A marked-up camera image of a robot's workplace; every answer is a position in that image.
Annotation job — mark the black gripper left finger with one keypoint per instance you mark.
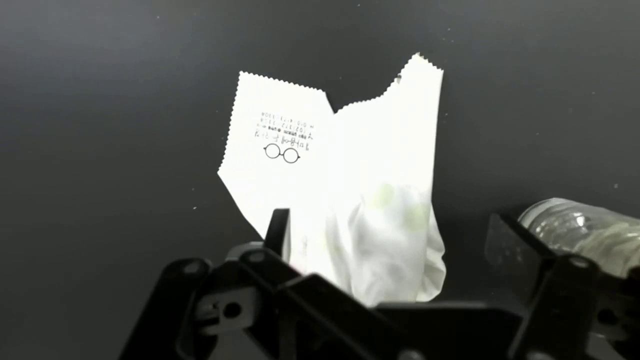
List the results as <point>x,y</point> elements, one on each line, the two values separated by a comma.
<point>201,313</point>

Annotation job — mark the clear glass cup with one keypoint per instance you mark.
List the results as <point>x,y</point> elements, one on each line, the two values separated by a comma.
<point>587,232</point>

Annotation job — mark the white lens cleaning towel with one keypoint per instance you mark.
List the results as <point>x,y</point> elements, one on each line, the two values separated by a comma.
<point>372,167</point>

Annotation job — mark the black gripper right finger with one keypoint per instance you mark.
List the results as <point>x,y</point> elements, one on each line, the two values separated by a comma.
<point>573,313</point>

